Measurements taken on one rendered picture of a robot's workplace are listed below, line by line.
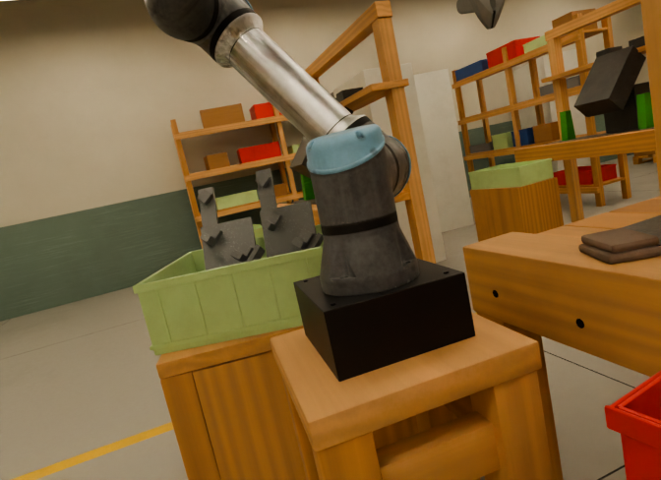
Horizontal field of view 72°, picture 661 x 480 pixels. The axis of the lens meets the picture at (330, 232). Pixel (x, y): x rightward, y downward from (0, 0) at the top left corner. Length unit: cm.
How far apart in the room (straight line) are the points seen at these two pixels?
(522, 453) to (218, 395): 66
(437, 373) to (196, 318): 64
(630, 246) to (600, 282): 7
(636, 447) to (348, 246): 39
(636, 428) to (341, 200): 41
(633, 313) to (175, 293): 87
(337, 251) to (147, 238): 675
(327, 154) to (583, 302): 46
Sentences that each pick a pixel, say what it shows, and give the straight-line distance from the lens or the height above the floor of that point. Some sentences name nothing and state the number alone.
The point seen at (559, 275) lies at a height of 88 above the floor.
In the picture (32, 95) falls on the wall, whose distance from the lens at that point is 766.
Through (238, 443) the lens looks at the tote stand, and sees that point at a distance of 116.
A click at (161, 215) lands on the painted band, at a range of 732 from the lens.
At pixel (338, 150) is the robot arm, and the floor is 115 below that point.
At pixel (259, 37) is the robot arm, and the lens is 88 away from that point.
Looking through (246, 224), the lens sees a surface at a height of 102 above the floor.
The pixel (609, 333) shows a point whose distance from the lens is 81.
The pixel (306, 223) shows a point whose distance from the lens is 128.
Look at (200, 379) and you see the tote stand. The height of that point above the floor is 73.
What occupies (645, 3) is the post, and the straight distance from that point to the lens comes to 144.
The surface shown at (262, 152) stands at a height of 153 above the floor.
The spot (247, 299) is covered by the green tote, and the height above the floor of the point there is 88.
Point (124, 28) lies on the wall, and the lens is 774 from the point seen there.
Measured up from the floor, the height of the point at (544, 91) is 148.
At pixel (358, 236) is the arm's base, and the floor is 103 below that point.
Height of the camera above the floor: 113
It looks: 8 degrees down
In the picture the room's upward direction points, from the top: 12 degrees counter-clockwise
